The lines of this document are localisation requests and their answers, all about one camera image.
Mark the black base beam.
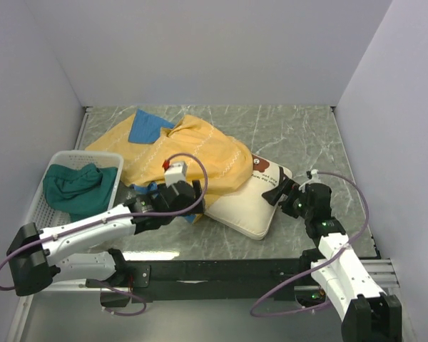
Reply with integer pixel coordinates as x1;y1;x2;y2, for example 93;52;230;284
104;259;304;302

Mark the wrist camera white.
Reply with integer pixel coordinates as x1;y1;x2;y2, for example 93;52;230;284
163;160;187;187
299;169;321;192

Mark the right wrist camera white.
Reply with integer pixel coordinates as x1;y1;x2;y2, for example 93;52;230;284
299;169;321;192

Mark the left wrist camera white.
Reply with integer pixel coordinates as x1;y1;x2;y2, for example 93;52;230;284
163;160;187;187

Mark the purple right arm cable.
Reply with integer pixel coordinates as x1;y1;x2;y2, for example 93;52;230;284
249;170;371;318

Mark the blue and yellow pillowcase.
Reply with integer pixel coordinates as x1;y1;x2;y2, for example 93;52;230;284
86;114;253;207

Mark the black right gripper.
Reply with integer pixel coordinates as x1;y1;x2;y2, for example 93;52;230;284
262;177;313;220

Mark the cream pillow with bear print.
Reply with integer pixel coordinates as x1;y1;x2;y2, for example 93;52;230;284
205;155;292;240

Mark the green cloth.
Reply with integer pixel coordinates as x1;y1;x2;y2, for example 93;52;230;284
43;163;118;222

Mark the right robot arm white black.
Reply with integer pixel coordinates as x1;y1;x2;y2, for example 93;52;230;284
263;172;402;341

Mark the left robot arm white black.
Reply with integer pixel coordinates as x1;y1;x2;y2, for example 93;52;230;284
6;180;208;296

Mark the aluminium rail frame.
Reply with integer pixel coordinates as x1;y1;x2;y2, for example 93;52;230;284
6;258;417;341

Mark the white plastic basket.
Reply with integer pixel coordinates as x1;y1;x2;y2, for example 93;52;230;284
24;150;124;229

